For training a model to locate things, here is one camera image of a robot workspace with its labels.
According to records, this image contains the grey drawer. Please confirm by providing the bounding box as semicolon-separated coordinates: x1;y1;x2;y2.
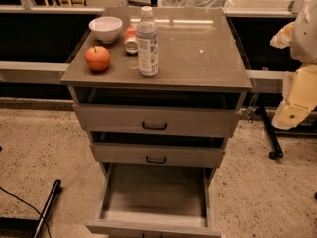
73;104;240;138
90;143;223;168
86;164;221;238

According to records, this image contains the black caster leg right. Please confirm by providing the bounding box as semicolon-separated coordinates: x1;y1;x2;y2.
255;103;284;160

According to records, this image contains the top grey drawer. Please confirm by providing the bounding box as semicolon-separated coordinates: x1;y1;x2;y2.
73;104;240;138

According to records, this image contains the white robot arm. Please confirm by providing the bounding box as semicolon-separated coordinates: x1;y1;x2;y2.
270;0;317;130

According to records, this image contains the white bowl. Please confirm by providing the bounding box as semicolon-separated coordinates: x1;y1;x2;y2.
88;16;123;44

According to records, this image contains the grey drawer cabinet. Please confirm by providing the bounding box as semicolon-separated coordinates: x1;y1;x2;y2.
60;6;253;238

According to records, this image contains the black floor cable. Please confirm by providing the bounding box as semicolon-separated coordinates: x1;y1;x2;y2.
0;186;53;238

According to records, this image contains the black table leg left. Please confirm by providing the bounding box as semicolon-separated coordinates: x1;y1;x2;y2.
32;179;62;238

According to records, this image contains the red apple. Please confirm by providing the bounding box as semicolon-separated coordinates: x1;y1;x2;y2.
85;46;110;71

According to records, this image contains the bottom grey drawer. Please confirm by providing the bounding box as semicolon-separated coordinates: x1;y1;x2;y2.
86;164;221;238

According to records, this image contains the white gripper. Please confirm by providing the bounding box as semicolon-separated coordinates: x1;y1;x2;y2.
270;22;317;130

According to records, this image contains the middle grey drawer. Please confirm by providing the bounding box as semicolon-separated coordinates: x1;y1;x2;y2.
90;143;223;168

